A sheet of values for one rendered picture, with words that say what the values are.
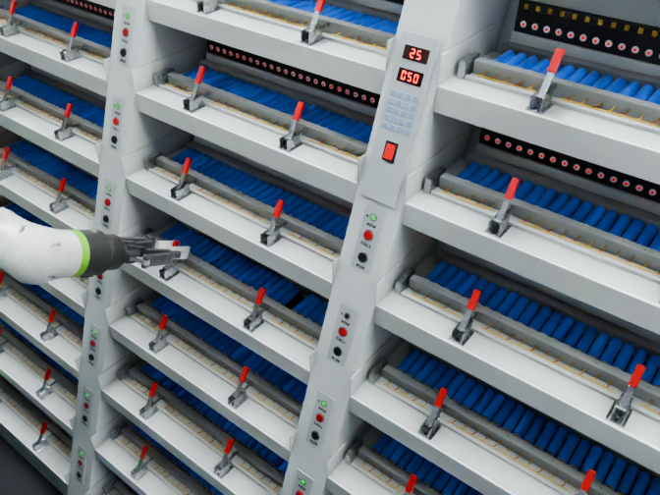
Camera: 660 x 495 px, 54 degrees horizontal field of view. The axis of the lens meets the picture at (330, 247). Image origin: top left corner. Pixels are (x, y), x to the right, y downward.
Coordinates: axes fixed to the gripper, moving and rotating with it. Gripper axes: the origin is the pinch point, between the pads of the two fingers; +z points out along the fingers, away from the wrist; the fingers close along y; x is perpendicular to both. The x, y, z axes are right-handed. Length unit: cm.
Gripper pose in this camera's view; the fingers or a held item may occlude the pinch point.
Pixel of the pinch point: (172, 249)
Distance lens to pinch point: 152.3
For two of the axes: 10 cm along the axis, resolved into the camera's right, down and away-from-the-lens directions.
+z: 5.2, -0.2, 8.5
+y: 7.9, 3.8, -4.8
